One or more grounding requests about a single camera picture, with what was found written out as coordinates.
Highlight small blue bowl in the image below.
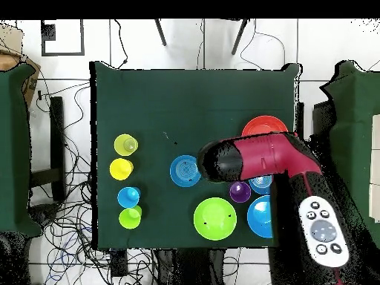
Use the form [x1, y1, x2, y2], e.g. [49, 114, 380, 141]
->
[169, 154, 203, 189]
[248, 174, 274, 196]

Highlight purple cup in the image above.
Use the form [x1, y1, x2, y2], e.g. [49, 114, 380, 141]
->
[229, 180, 252, 204]

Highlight dark green tablecloth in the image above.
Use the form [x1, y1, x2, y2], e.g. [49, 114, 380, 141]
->
[89, 61, 304, 250]

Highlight yellow cup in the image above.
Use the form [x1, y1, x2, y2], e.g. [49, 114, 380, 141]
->
[108, 157, 134, 181]
[113, 134, 140, 157]

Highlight green bowl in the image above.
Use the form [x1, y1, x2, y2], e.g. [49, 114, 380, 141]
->
[193, 197, 238, 241]

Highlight blue cup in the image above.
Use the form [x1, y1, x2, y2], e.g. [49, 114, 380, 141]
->
[117, 186, 142, 209]

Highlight orange bowl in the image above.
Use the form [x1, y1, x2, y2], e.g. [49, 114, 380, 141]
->
[240, 114, 289, 137]

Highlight green cup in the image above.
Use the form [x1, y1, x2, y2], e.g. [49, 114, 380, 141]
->
[118, 205, 143, 230]

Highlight large blue bowl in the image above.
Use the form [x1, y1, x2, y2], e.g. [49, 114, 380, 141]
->
[246, 194, 273, 239]

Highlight black power strip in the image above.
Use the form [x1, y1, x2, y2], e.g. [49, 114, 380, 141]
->
[110, 249, 129, 278]

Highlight black tripod leg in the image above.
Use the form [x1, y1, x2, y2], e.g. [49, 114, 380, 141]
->
[154, 19, 168, 48]
[230, 19, 249, 56]

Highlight black floor stand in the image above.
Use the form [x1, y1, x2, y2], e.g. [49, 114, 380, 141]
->
[28, 96, 67, 203]

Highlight black box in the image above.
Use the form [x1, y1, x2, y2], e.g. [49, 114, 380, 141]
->
[312, 100, 335, 140]

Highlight green cloth covered table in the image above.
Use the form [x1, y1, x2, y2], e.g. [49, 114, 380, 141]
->
[320, 60, 380, 249]
[0, 63, 42, 237]

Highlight cardboard box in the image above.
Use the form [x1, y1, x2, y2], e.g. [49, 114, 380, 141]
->
[0, 23, 42, 108]

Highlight black cable with plug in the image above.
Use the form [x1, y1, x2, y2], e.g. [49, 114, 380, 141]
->
[114, 19, 129, 70]

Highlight tangle of cables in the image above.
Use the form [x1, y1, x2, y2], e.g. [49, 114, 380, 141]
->
[27, 79, 158, 285]

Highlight black square floor frame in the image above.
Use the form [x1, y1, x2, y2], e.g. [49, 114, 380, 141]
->
[40, 19, 85, 57]

